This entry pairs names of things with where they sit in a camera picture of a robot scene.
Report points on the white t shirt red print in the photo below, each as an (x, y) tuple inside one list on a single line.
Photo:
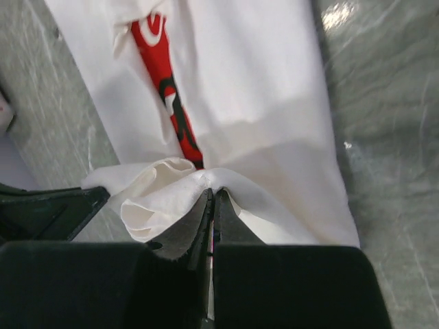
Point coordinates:
[(198, 95)]

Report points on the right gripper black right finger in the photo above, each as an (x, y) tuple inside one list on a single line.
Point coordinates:
[(257, 285)]

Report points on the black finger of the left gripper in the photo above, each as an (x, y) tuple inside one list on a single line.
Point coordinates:
[(51, 215)]

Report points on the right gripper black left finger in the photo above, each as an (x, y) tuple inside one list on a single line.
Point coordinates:
[(65, 284)]

